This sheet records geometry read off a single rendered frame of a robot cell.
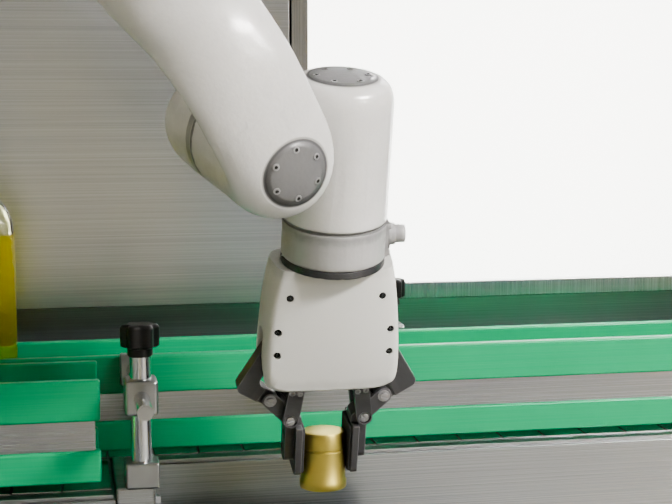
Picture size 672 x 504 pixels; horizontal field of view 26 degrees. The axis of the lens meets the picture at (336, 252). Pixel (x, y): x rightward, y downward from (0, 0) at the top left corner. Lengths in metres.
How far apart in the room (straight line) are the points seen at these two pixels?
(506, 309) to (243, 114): 0.65
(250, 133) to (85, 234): 0.50
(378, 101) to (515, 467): 0.42
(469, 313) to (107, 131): 0.40
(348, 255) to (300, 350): 0.08
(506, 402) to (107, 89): 0.46
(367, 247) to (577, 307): 0.52
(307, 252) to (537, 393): 0.36
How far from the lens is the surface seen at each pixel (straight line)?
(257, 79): 0.88
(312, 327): 1.04
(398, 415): 1.26
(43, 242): 1.37
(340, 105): 0.97
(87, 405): 1.13
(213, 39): 0.87
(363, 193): 1.00
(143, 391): 1.10
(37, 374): 1.20
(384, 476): 1.26
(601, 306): 1.51
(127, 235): 1.37
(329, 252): 1.01
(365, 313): 1.04
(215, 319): 1.42
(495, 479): 1.28
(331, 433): 1.10
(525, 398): 1.30
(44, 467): 1.14
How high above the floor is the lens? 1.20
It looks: 7 degrees down
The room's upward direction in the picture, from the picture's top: straight up
